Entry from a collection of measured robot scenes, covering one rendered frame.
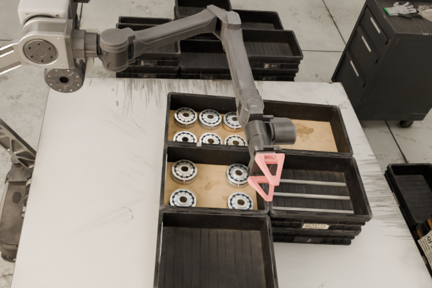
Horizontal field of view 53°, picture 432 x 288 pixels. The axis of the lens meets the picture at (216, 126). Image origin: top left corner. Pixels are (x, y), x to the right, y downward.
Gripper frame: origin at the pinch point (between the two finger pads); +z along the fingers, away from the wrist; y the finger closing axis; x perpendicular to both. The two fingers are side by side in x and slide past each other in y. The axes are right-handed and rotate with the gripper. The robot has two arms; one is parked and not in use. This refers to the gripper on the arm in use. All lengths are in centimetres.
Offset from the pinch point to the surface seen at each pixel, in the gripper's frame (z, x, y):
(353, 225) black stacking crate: -21, -52, 58
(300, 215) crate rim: -23, -30, 52
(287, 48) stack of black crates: -180, -77, 94
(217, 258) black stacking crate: -14, 1, 62
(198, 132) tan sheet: -73, 1, 62
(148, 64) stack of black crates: -159, 20, 94
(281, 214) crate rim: -24, -23, 52
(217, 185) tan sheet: -45, -3, 62
